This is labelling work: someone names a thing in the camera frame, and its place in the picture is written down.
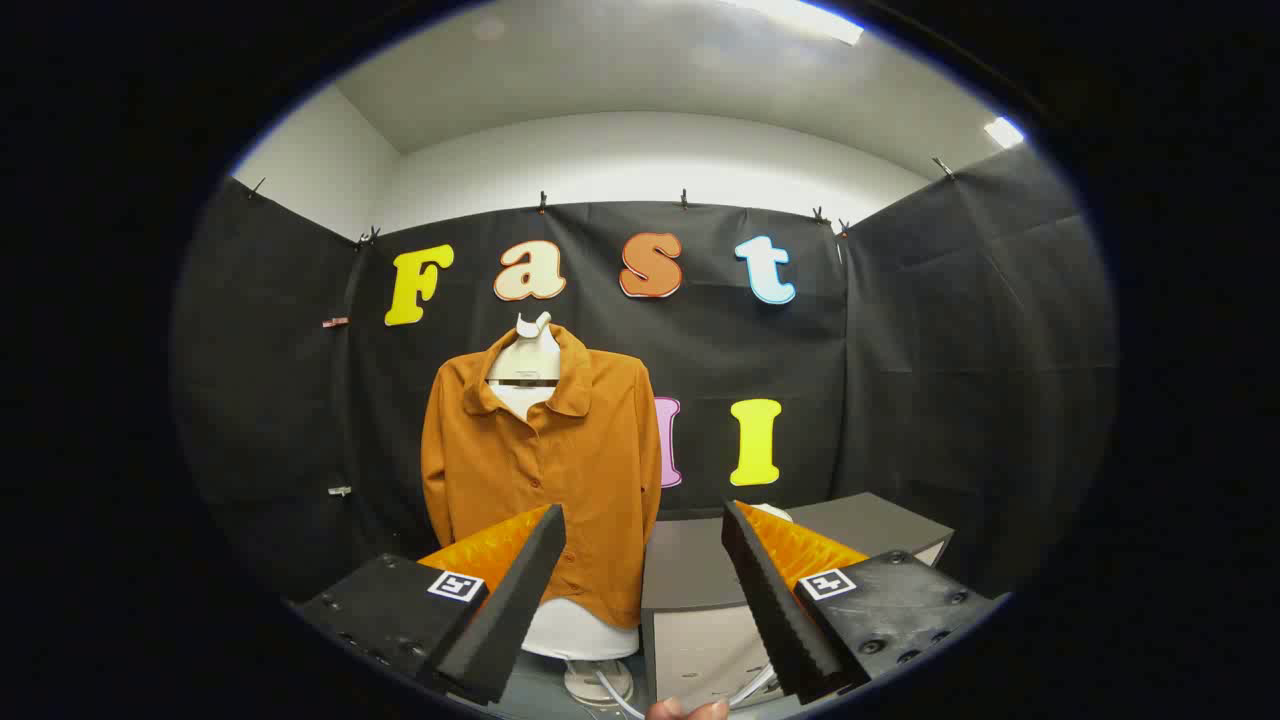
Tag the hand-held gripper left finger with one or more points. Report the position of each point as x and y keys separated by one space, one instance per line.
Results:
x=510 y=610

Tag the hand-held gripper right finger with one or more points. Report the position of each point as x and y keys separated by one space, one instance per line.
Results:
x=775 y=610

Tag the orange button-up shirt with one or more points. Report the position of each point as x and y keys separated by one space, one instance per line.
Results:
x=560 y=480

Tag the grey cabinet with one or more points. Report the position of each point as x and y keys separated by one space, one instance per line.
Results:
x=690 y=570

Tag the white mannequin torso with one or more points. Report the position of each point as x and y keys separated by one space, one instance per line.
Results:
x=525 y=360

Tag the black backdrop cloth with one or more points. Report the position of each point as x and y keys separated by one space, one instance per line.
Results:
x=900 y=350

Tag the small ceiling light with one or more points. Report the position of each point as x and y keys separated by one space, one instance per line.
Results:
x=1004 y=132

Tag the long ceiling light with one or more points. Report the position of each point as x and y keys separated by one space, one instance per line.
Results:
x=800 y=18

